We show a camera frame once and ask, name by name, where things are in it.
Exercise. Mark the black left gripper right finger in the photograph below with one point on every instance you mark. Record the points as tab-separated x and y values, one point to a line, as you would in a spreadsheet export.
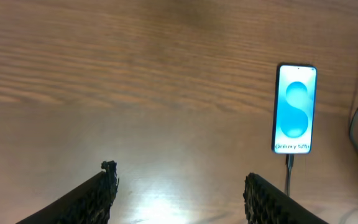
266	204

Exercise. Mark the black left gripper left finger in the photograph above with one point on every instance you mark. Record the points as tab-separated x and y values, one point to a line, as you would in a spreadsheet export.
88	203

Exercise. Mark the blue screen Samsung smartphone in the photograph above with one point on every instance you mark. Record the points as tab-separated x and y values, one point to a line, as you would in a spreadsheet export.
294	105

